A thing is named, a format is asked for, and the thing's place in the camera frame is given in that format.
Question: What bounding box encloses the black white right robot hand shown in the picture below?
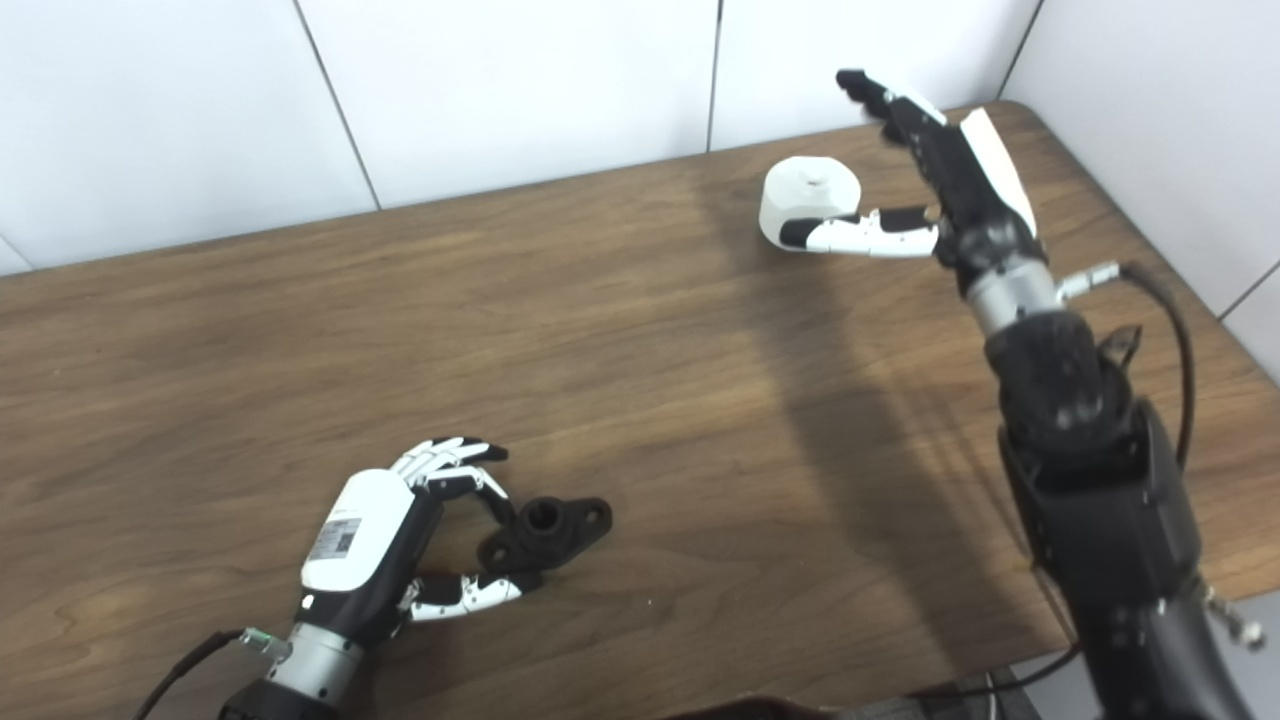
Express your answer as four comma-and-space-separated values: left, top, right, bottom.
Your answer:
778, 68, 1046, 296

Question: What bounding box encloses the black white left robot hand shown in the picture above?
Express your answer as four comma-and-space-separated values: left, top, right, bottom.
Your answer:
298, 436, 546, 651

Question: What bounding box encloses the round white plastic piece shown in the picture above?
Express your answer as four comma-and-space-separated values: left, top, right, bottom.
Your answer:
758, 156, 863, 251

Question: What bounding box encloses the black flanged holder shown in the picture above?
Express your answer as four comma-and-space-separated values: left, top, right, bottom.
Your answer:
477, 496, 613, 573

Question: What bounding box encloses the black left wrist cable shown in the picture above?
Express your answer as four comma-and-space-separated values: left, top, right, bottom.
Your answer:
132, 628, 291, 720

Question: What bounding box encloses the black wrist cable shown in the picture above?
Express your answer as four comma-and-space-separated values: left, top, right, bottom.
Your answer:
1060, 260, 1198, 471
132, 628, 291, 720

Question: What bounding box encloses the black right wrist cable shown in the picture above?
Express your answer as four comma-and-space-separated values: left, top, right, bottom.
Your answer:
1060, 260, 1198, 471

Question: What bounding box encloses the thin black hanging cable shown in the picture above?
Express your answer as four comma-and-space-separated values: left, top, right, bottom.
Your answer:
910, 640, 1081, 701

